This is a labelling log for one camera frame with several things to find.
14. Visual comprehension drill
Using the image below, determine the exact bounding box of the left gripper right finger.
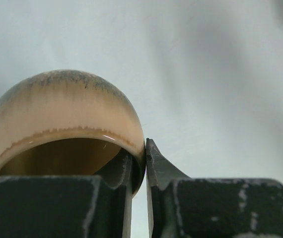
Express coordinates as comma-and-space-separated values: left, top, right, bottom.
146, 139, 283, 238

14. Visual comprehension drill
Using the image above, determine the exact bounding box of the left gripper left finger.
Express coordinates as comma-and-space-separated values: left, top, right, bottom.
0, 150, 133, 238

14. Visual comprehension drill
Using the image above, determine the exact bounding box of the beige round mug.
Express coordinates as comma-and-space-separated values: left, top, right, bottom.
0, 69, 145, 193

